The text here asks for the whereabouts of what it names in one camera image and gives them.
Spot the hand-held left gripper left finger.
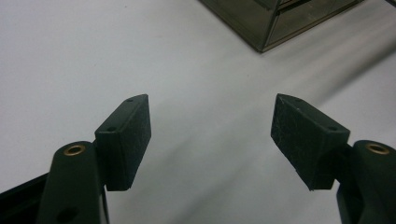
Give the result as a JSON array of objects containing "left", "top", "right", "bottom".
[{"left": 35, "top": 93, "right": 153, "bottom": 224}]

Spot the smoky transparent drawer box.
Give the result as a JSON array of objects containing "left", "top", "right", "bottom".
[{"left": 198, "top": 0, "right": 364, "bottom": 54}]

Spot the white table sheet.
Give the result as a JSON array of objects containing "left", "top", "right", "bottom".
[{"left": 0, "top": 0, "right": 396, "bottom": 224}]

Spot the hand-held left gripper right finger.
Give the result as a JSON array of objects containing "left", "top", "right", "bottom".
[{"left": 270, "top": 92, "right": 396, "bottom": 224}]

